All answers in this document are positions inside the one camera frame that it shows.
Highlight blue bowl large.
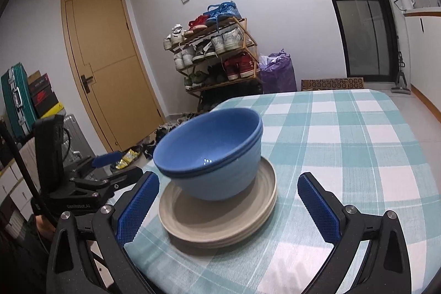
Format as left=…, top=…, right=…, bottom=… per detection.
left=152, top=107, right=263, bottom=174

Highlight white kitchen cabinets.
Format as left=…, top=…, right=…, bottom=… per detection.
left=404, top=7, right=440, bottom=122

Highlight person left hand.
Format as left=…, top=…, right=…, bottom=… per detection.
left=35, top=215, right=56, bottom=240

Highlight beige plate on table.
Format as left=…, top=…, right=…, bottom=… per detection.
left=161, top=189, right=278, bottom=245

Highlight wooden door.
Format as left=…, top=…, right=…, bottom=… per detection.
left=61, top=0, right=165, bottom=152

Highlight green suitcase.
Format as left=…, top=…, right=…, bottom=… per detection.
left=1, top=63, right=37, bottom=140

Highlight beige plate stack bottom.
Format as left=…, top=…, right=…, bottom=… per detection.
left=168, top=199, right=276, bottom=249

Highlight teal checked tablecloth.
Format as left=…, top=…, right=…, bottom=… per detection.
left=126, top=90, right=440, bottom=293

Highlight wooden shoe rack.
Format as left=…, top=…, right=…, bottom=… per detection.
left=164, top=17, right=262, bottom=113

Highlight red sneakers on rack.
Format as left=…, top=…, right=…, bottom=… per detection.
left=224, top=53, right=254, bottom=80

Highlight upright vacuum mop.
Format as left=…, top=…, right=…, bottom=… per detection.
left=390, top=52, right=411, bottom=95

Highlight purple plastic bag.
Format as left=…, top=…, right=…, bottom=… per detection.
left=259, top=49, right=297, bottom=94

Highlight blue sneakers on rack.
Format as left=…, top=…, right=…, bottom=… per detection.
left=203, top=1, right=241, bottom=22

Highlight patterned cardboard box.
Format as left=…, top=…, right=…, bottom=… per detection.
left=301, top=78, right=364, bottom=91

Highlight black framed glass door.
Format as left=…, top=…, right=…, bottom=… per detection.
left=332, top=0, right=398, bottom=82

